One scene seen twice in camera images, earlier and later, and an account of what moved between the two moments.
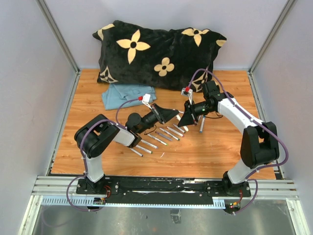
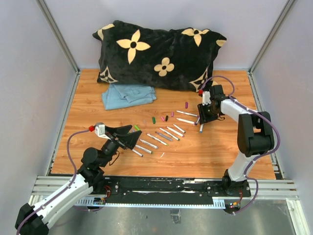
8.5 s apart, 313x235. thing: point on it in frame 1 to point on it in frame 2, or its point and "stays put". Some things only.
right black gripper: (189, 117) to (203, 117)
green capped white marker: (144, 149) stays put
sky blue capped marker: (202, 125) stays put
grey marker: (164, 136) stays put
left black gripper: (167, 114) to (128, 140)
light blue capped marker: (149, 144) stays put
